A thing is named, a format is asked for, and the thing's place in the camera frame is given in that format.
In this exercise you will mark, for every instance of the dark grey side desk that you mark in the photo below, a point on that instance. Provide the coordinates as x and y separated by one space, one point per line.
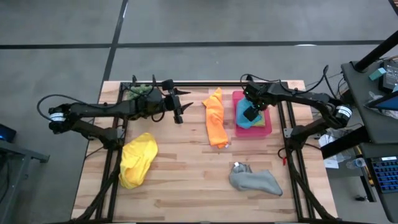
370 124

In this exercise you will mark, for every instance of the backlit computer keyboard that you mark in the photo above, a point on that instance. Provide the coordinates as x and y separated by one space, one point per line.
385 174

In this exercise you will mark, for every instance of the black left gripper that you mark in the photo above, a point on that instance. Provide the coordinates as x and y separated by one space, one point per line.
172 99

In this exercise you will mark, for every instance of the orange microfiber towel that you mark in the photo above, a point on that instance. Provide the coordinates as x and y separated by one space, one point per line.
216 121

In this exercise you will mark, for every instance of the dark device with blue light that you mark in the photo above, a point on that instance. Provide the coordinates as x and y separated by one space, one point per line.
6 133

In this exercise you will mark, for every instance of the green plant in patterned pot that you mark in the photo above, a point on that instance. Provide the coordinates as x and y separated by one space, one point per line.
141 89

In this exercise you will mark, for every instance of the small red tag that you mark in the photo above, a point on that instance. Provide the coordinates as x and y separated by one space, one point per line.
284 160

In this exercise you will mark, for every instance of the small teal box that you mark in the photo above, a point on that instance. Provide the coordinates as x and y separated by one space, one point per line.
377 74

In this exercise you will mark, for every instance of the yellow microfiber towel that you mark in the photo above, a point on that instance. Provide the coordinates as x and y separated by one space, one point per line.
136 161

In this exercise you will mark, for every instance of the grey microfiber towel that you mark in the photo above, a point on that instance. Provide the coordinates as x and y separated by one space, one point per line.
258 183

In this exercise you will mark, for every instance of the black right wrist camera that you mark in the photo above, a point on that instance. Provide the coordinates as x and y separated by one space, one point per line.
250 114

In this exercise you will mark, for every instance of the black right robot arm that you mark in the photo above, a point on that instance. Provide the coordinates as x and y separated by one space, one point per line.
298 96

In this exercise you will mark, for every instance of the white paper sheet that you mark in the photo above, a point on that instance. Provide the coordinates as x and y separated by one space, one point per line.
331 161

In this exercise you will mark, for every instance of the clear plastic bottle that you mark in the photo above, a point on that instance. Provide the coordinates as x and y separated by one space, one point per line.
357 162

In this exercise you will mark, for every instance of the pink plastic tray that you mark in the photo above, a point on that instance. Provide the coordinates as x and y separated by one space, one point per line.
248 133

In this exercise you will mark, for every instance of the black diagonal pole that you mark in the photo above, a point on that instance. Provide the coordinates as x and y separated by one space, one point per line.
373 54

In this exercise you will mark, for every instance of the blue microfiber towel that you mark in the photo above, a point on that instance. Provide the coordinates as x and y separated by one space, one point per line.
240 113

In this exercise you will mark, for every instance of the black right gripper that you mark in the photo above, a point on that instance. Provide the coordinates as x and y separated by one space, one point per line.
259 93

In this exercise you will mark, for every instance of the tablet with blue screen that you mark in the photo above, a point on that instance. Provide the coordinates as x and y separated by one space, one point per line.
385 102

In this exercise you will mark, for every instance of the grey metal desk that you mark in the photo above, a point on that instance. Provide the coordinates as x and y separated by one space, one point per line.
18 161

